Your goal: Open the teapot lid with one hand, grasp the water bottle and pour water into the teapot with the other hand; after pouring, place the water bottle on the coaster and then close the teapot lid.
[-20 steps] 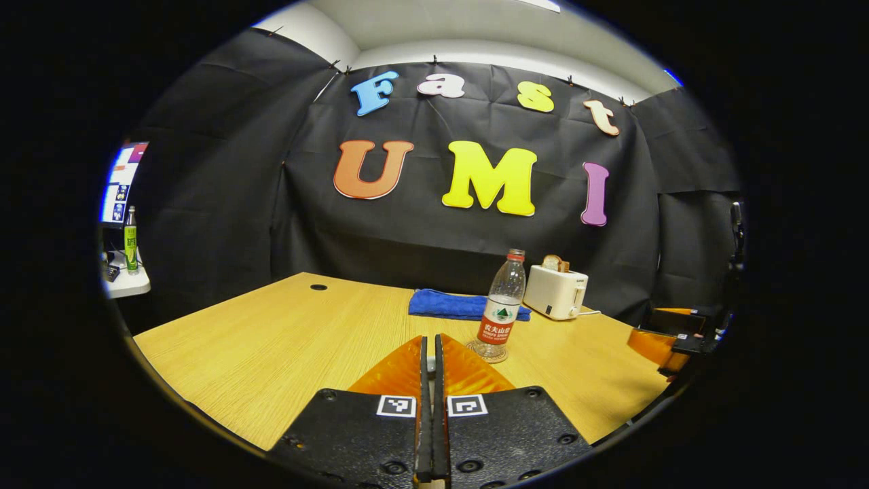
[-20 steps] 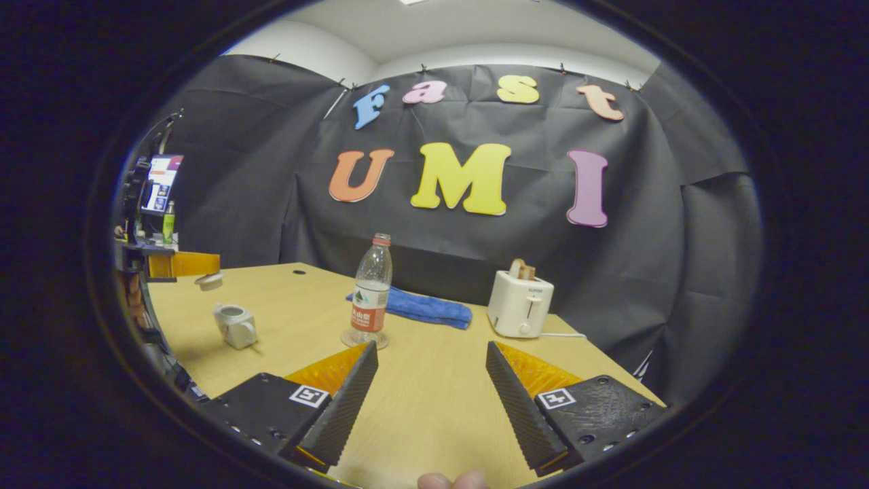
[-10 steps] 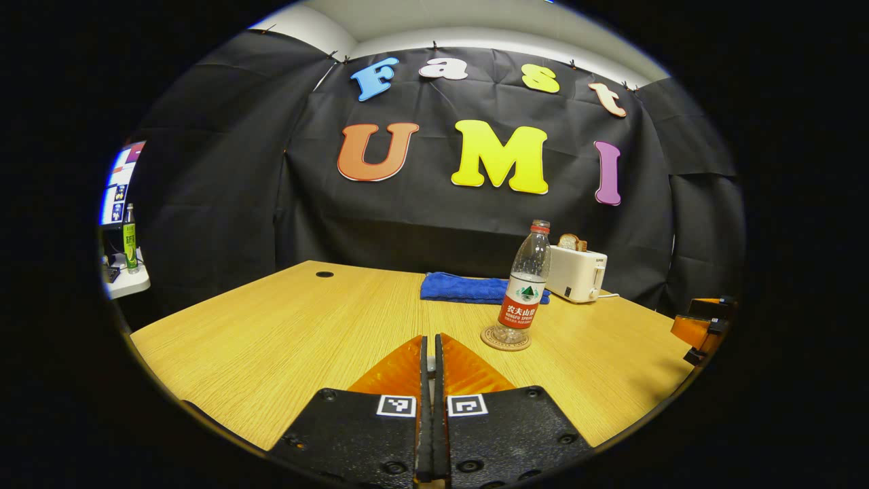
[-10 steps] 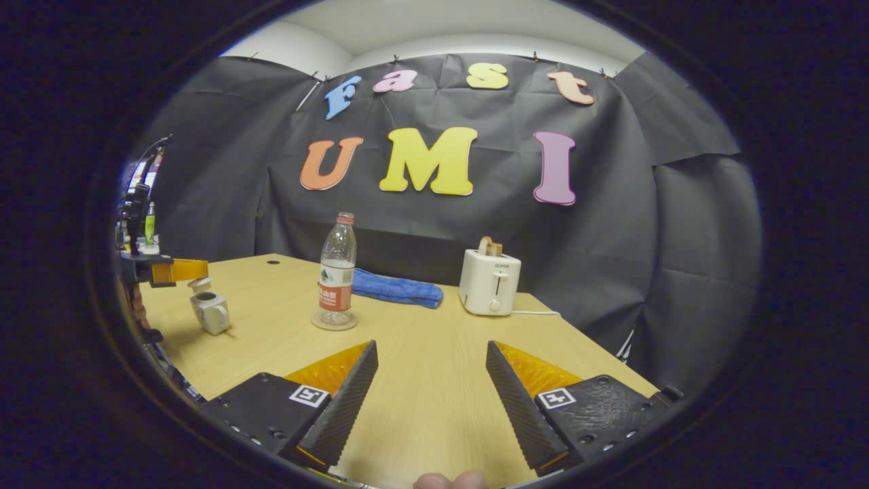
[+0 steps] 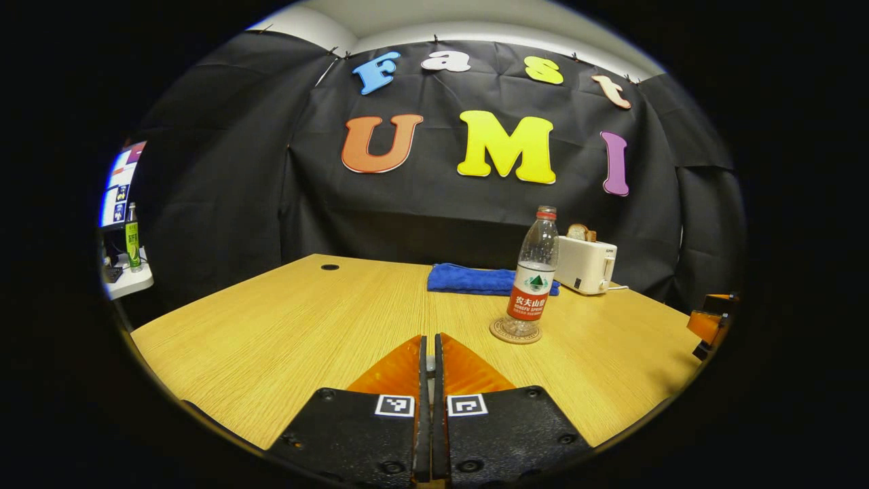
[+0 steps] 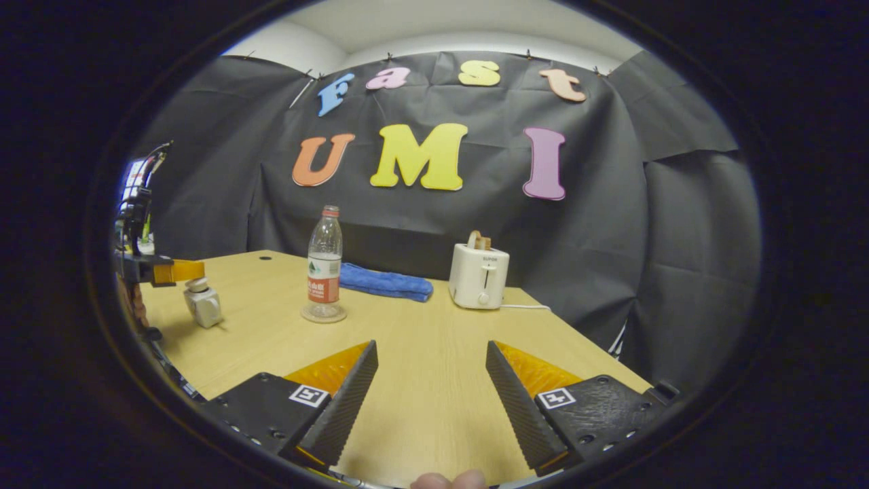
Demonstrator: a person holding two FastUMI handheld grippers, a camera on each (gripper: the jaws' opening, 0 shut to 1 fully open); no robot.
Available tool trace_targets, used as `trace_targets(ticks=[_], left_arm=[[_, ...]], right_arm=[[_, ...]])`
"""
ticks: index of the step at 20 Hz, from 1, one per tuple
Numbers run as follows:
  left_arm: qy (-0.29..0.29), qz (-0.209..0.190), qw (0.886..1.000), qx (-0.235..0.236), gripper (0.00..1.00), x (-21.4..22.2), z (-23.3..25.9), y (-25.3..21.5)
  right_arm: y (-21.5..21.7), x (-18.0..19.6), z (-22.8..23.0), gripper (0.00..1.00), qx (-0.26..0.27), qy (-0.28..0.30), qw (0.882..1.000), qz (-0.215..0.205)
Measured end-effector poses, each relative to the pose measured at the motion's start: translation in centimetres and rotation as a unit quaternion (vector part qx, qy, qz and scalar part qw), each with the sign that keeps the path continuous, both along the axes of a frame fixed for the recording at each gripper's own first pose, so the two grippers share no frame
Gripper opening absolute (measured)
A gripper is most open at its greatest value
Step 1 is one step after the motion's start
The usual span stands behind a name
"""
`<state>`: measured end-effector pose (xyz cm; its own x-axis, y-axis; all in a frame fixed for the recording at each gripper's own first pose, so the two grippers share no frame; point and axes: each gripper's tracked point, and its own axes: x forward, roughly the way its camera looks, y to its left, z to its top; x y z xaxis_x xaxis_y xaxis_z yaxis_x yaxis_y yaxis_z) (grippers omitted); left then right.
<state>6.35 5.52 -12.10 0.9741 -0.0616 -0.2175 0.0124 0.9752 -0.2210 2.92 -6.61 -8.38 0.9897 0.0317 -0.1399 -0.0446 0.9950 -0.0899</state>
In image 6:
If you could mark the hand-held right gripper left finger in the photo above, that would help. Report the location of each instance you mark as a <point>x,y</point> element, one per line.
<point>339,414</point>

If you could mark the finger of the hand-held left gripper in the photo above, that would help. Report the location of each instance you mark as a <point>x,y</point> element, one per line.
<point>163,272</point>

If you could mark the white teacup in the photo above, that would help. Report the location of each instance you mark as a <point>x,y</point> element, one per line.
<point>206,311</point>

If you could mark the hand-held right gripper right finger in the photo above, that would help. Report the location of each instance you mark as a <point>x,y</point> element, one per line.
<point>519,414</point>

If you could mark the round wooden coaster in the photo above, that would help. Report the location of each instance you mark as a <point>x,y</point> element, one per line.
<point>324,315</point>

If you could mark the clear plastic water bottle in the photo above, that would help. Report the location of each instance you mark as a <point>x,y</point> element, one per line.
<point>324,272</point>

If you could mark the computer monitor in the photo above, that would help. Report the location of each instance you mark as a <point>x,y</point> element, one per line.
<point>132,176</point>

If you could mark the white toaster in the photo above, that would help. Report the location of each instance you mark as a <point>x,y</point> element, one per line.
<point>478,278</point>

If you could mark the green glass bottle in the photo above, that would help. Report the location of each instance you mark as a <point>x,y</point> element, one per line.
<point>145,229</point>

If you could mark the black backdrop cloth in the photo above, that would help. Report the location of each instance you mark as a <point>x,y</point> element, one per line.
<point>611,238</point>

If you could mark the blue towel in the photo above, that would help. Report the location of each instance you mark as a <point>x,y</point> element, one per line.
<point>387,282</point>

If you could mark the bread slice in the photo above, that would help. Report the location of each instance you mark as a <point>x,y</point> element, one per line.
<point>478,240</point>

